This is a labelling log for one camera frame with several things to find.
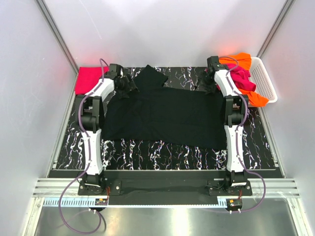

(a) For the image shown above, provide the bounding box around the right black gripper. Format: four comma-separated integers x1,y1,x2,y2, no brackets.
193,70,216,95

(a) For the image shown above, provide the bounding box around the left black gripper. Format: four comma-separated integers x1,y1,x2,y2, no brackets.
115,73,138,99

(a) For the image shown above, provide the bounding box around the black t-shirt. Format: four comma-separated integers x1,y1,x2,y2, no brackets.
101,65,227,149

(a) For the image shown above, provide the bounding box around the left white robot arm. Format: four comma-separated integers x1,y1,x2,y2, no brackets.
75,63,138,195

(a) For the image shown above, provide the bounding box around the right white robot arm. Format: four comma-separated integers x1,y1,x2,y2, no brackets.
202,56,249,195

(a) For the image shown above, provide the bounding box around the crumpled pink t-shirt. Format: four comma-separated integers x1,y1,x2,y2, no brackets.
226,63,256,93

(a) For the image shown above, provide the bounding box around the folded pink t-shirt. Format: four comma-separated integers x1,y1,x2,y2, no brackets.
74,67,102,95

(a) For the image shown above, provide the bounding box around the orange t-shirt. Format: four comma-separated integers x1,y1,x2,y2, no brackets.
219,53,269,107

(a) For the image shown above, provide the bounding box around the white plastic basket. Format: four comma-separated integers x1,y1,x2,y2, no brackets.
249,57,278,104

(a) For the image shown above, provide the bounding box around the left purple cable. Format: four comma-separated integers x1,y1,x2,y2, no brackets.
58,58,111,234

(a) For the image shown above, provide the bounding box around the aluminium frame rail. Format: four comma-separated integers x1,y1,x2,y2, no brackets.
33,178,300,198

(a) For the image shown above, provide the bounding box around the white slotted cable duct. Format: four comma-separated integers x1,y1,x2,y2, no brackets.
43,197,227,208

